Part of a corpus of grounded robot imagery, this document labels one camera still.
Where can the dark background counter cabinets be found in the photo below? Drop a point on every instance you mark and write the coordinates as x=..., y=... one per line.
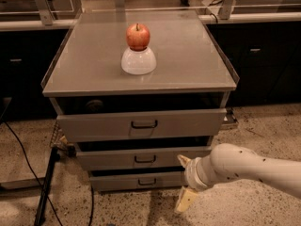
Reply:
x=266, y=56

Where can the red apple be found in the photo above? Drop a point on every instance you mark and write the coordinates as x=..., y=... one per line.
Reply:
x=138, y=37

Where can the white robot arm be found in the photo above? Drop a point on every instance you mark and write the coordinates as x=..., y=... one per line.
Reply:
x=227, y=163

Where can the grey top drawer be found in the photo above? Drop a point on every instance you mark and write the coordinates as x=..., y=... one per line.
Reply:
x=140, y=125

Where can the grey drawer cabinet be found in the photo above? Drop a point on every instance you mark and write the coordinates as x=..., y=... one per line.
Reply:
x=134, y=90

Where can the white upturned bowl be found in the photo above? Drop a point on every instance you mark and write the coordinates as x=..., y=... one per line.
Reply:
x=138, y=62

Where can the grey drawer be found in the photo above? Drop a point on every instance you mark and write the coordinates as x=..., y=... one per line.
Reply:
x=139, y=158
x=140, y=125
x=137, y=179

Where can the grey bottom drawer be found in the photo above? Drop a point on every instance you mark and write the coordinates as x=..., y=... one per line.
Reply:
x=137, y=179

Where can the wire basket beside cabinet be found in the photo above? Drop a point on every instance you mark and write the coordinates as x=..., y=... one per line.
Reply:
x=59, y=141

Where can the black stand leg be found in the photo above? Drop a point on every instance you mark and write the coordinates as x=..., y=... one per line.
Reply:
x=39, y=219

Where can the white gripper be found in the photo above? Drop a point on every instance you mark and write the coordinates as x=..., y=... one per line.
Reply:
x=192, y=174

